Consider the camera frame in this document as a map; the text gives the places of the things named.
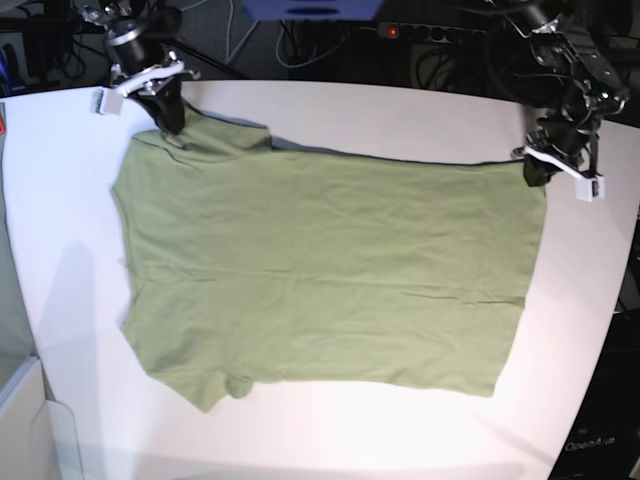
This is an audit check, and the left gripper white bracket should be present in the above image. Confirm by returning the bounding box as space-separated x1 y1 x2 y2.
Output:
511 130 599 188

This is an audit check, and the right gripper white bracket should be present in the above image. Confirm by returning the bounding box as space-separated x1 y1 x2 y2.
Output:
110 50 201 134

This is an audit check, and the green T-shirt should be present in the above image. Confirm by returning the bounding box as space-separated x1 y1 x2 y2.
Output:
112 111 546 411

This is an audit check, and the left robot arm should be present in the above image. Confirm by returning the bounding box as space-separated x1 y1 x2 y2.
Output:
499 1 629 202

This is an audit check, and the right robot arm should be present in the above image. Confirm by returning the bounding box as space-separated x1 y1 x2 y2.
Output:
81 1 199 135

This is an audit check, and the blue box overhead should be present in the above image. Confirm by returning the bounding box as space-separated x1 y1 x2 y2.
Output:
241 0 384 21

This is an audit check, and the black power strip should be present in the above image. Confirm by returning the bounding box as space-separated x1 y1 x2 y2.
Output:
376 22 486 44

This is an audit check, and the black OpenArm base box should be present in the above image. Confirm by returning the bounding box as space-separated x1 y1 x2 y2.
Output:
549 312 639 479

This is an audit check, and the white bin at left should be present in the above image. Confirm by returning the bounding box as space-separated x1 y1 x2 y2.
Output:
1 356 84 479

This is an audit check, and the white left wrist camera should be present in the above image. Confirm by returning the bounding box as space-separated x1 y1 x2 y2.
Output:
575 175 605 203

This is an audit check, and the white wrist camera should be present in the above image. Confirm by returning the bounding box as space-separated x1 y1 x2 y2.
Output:
575 175 605 203
91 87 124 116

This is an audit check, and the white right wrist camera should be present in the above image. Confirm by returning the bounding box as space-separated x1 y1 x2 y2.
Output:
91 87 124 116

